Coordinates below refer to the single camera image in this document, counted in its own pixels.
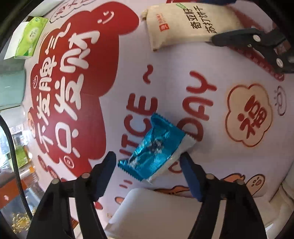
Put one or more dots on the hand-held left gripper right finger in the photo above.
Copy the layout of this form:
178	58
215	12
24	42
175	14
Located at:
191	179

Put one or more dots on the wooden framed glass door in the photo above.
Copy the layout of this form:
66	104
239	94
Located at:
20	220

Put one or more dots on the beige cracker packet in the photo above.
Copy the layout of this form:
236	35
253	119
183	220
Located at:
183	25

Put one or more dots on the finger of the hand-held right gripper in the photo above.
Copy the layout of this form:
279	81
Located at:
243	39
220	1

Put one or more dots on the white plastic tray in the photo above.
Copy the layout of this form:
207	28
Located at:
142	206

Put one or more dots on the blue foil snack packet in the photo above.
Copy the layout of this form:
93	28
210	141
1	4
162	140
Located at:
151	147

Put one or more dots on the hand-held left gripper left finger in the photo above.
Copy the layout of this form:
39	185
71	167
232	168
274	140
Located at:
104	177

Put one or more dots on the green tissue box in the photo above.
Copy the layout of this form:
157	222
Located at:
27	36

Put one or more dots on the teal canister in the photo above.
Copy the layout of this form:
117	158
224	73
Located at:
11	89

